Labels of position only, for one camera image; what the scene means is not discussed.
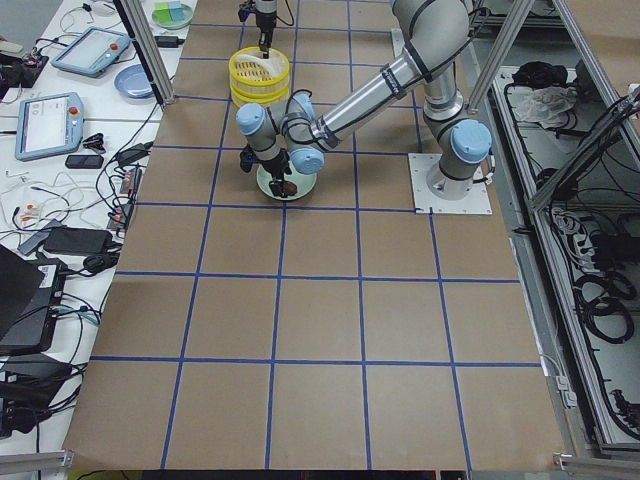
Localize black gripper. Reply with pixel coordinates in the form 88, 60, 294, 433
258, 23, 276, 49
264, 152, 291, 197

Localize brown steamed bun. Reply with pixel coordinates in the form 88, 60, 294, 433
281, 181, 298, 198

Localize white steamed bun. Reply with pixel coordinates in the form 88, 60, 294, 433
235, 54, 277, 77

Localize yellow steamer basket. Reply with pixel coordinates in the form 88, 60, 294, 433
228, 47, 291, 95

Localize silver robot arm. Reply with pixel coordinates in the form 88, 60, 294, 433
238, 0, 277, 56
236, 0, 492, 200

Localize light green plate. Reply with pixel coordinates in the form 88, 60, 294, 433
256, 166, 317, 201

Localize green bowl with sponges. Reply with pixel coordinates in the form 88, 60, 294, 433
151, 1, 194, 30

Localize black power adapter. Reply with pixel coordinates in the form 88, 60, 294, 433
154, 35, 184, 48

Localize blue plate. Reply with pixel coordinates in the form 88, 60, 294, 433
114, 64, 153, 99

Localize teach pendant far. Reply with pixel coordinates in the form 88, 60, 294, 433
51, 27, 131, 78

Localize teach pendant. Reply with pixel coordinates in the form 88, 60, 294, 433
51, 27, 131, 78
15, 92, 84, 162

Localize black phone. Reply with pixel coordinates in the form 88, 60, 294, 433
65, 154, 104, 170

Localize teach pendant near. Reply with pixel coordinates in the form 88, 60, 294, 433
15, 92, 84, 162

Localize black laptop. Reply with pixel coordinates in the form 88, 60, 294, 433
1, 246, 67, 356

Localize aluminium frame post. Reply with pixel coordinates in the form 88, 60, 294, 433
114, 0, 175, 108

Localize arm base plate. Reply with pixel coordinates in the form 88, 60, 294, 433
408, 153, 492, 215

